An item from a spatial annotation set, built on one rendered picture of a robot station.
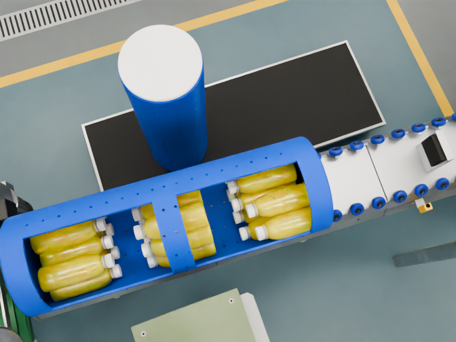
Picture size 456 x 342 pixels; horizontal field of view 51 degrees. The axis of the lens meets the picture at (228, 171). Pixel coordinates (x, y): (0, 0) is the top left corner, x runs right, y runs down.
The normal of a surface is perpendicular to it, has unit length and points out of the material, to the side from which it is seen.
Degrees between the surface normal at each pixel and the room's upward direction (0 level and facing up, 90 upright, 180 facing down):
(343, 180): 0
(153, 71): 0
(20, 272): 16
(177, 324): 5
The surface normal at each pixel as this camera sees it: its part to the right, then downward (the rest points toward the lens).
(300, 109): 0.03, -0.25
